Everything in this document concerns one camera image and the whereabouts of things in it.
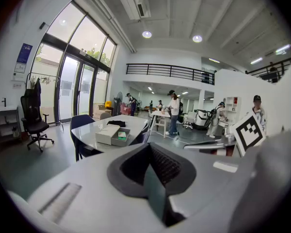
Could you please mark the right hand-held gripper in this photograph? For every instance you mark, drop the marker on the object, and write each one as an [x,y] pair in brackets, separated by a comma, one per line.
[249,133]

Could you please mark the white cube shelf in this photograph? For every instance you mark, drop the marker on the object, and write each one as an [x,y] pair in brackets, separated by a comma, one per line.
[232,105]

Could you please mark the ceiling air conditioner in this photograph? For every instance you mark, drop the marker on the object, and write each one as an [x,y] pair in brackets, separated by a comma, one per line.
[135,5]

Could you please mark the small green package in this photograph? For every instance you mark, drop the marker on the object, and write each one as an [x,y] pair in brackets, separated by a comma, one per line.
[122,135]

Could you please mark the black balcony railing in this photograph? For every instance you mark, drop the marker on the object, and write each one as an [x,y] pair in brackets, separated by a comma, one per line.
[169,71]

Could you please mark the white box lid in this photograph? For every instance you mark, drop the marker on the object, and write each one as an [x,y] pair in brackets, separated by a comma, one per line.
[106,135]

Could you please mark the white swivel chair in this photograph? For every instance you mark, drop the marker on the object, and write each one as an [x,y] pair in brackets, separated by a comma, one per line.
[189,118]

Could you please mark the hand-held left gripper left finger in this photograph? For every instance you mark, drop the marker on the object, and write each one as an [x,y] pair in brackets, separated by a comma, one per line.
[129,171]

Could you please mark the clothes rack with garments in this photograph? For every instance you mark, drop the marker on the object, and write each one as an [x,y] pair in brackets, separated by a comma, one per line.
[37,88]

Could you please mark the glass entrance door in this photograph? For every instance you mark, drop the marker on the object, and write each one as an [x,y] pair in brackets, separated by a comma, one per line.
[75,88]

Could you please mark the cardboard boxes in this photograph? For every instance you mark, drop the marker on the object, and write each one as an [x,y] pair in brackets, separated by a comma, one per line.
[100,109]

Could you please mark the black office chair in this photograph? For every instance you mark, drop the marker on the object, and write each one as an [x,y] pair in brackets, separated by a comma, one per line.
[32,115]

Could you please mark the dark blue chair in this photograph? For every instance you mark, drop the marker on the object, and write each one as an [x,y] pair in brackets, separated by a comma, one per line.
[81,121]

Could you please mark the blue wall poster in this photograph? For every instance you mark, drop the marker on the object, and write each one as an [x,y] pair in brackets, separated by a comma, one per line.
[24,57]

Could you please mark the grey container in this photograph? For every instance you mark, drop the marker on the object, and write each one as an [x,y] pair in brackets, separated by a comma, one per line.
[116,141]

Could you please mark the white shelf cart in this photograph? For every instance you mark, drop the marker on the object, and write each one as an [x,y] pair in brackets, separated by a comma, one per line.
[4,122]

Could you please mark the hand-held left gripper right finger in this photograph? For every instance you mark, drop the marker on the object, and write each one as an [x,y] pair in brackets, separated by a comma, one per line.
[174,171]

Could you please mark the black cloth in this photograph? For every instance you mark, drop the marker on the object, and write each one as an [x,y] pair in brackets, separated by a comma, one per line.
[116,123]

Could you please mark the black standing fan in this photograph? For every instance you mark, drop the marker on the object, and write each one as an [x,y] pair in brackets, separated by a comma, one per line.
[118,101]

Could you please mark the round ceiling light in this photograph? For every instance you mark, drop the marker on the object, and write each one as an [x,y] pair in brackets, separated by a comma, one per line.
[197,38]
[147,34]

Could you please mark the white standing table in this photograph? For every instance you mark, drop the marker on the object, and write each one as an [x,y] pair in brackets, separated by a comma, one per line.
[160,115]

